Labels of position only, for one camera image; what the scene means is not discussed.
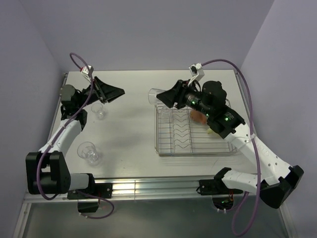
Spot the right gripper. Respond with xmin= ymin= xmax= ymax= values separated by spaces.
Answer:
xmin=157 ymin=79 xmax=212 ymax=117

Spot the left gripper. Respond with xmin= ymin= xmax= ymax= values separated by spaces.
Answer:
xmin=77 ymin=76 xmax=124 ymax=109

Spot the clear glass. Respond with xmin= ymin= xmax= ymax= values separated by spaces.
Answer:
xmin=160 ymin=106 xmax=171 ymax=119
xmin=77 ymin=142 xmax=99 ymax=163
xmin=91 ymin=103 xmax=106 ymax=120
xmin=148 ymin=88 xmax=165 ymax=105

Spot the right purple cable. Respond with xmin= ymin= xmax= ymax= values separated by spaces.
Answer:
xmin=202 ymin=59 xmax=262 ymax=236

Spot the wire dish rack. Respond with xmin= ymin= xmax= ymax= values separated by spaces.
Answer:
xmin=155 ymin=104 xmax=237 ymax=156

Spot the purple cable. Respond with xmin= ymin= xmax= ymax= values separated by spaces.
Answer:
xmin=202 ymin=59 xmax=262 ymax=236
xmin=36 ymin=52 xmax=115 ymax=220

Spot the black box under rail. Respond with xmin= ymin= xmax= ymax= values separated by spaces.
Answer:
xmin=77 ymin=202 xmax=99 ymax=214

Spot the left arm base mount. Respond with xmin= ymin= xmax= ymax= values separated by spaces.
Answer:
xmin=67 ymin=183 xmax=113 ymax=200

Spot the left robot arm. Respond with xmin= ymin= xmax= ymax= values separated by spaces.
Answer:
xmin=25 ymin=77 xmax=125 ymax=200

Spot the orange floral mug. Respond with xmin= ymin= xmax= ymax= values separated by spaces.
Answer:
xmin=190 ymin=110 xmax=207 ymax=124

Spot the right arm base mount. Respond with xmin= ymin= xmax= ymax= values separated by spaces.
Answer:
xmin=196 ymin=179 xmax=243 ymax=196

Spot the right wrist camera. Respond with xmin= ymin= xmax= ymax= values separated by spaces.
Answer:
xmin=189 ymin=63 xmax=205 ymax=82

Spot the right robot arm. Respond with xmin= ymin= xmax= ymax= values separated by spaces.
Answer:
xmin=156 ymin=80 xmax=304 ymax=209

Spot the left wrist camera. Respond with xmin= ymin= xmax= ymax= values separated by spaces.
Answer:
xmin=80 ymin=65 xmax=94 ymax=80

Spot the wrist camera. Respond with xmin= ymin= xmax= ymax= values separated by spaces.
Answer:
xmin=80 ymin=65 xmax=94 ymax=80
xmin=189 ymin=63 xmax=205 ymax=82

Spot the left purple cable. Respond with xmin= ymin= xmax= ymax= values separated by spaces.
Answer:
xmin=36 ymin=52 xmax=115 ymax=220

